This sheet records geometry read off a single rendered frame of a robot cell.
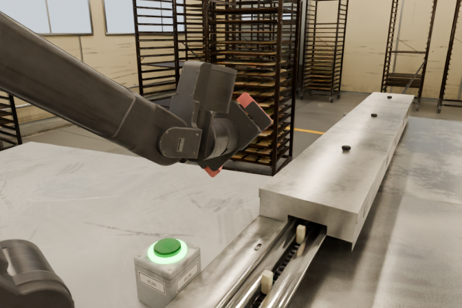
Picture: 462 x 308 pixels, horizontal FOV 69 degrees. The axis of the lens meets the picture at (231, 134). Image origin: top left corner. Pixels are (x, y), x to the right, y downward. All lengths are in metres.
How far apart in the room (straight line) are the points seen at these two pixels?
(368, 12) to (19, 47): 7.00
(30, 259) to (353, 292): 0.44
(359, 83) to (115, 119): 6.99
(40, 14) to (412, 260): 5.07
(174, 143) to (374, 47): 6.86
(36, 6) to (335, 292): 5.04
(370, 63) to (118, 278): 6.82
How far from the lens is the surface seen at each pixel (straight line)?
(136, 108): 0.35
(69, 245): 0.72
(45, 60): 0.33
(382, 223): 0.79
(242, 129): 0.52
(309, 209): 0.62
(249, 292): 0.52
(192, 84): 0.41
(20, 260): 0.40
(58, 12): 5.43
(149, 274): 0.51
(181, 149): 0.38
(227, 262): 0.55
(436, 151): 1.33
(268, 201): 0.65
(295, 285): 0.52
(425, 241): 0.76
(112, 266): 0.64
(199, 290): 0.51
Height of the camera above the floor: 1.20
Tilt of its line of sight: 17 degrees down
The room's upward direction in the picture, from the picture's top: straight up
